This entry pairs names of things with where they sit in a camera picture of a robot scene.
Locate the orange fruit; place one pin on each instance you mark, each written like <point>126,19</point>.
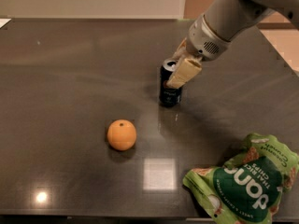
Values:
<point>121,134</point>

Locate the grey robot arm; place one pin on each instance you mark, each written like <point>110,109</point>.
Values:
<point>229,18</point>

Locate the green rice chips bag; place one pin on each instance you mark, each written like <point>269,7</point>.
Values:
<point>248,188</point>

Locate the dark blue pepsi can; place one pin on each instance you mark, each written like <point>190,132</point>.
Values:
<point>168,96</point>

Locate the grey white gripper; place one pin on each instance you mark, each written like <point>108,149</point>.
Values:
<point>202,40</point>

